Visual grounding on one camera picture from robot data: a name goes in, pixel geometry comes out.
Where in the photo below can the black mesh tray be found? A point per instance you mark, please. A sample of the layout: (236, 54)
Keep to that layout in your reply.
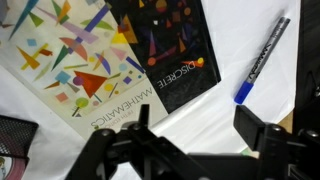
(16, 133)

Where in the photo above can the red tape roll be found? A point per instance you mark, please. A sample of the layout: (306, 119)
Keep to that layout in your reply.
(11, 170)

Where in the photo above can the discrete mathematics book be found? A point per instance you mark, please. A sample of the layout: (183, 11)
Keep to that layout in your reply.
(100, 83)

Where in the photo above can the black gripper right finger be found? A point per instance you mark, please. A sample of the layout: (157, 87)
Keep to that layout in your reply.
(286, 153)

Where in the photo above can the white tablecloth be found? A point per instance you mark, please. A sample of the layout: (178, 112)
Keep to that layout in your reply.
(240, 26)

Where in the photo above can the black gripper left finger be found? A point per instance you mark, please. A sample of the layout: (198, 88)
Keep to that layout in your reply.
(106, 156)

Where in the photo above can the grey marker with blue cap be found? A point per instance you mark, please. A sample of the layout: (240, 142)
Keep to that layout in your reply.
(260, 63)

